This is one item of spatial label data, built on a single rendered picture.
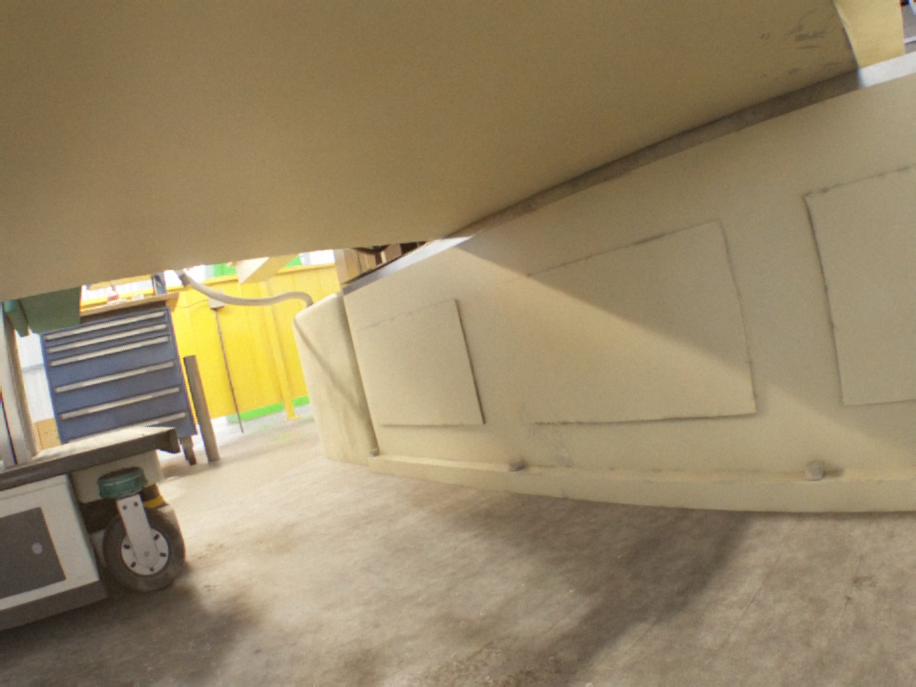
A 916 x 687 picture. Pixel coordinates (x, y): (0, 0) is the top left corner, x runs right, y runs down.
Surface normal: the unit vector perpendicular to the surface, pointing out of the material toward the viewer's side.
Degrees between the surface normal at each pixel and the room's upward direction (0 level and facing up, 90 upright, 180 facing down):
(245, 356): 90
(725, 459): 90
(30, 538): 90
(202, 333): 90
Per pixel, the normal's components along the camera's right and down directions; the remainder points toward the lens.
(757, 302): -0.75, 0.19
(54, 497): 0.67, -0.15
